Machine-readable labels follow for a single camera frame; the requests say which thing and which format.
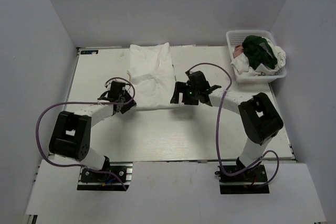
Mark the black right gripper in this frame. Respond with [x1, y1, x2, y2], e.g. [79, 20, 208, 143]
[171, 82, 200, 105]

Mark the white printed t shirt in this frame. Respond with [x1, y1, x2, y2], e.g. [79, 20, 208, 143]
[231, 37, 286, 77]

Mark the pink t shirt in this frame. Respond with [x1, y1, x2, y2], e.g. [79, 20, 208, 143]
[233, 45, 244, 58]

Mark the dark green t shirt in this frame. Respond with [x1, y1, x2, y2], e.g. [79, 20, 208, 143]
[242, 35, 278, 70]

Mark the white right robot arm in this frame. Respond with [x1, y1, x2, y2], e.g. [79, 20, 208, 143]
[170, 71, 284, 182]

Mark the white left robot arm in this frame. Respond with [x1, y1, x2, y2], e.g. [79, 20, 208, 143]
[49, 78, 137, 182]

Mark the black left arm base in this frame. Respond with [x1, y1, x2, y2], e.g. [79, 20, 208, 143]
[77, 162, 133, 191]

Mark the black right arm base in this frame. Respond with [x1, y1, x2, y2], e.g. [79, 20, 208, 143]
[214, 165, 270, 195]

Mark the blue label sticker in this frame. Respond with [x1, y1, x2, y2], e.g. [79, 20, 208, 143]
[80, 50, 99, 55]

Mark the white plastic laundry basket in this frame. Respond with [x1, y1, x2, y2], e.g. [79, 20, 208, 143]
[226, 30, 287, 84]

